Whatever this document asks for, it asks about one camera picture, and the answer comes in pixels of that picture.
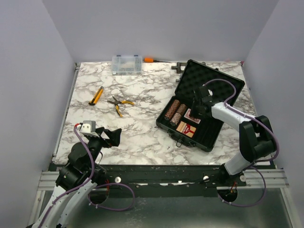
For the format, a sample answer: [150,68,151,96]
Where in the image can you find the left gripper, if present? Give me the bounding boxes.
[86,126,121,170]

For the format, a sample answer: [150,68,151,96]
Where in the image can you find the black T-handle tool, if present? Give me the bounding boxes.
[171,62,187,74]

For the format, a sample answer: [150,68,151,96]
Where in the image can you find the black poker set case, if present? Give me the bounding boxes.
[156,60,245,152]

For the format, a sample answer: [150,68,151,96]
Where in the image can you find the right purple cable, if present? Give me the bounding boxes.
[201,79,281,207]

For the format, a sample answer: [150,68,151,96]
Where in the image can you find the orange handled screwdriver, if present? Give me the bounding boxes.
[143,57,170,63]

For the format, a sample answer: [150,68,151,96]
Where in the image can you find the clear plastic organizer box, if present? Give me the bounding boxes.
[111,55,143,75]

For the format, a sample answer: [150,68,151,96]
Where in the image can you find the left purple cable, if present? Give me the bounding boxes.
[38,123,135,228]

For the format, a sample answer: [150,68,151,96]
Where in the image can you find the purple cable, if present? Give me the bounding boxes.
[38,123,135,228]
[201,79,281,207]

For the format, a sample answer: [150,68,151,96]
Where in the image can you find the red backed card deck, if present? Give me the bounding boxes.
[184,108,201,124]

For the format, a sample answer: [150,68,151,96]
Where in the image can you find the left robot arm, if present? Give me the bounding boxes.
[30,123,122,228]

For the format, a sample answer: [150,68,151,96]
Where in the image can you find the yellow black pliers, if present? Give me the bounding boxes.
[107,96,134,117]

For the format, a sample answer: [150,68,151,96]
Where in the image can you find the yellow utility knife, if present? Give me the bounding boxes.
[88,86,104,106]

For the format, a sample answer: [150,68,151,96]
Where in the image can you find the chip roll in case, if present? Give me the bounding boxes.
[171,99,181,110]

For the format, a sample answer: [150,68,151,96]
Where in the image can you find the Texas Hold'em card box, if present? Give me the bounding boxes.
[176,121,197,138]

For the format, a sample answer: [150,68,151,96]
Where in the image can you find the black mounting rail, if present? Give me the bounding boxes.
[102,165,246,198]

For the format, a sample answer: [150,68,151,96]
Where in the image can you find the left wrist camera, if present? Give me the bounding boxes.
[76,120,98,137]

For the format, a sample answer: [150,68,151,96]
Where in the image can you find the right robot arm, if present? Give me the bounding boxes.
[190,85,279,186]

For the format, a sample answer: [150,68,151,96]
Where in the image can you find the orange blue chip roll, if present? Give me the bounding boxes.
[170,112,182,126]

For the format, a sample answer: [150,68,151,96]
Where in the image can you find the orange black chip roll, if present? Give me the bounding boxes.
[164,106,178,120]
[177,104,187,115]

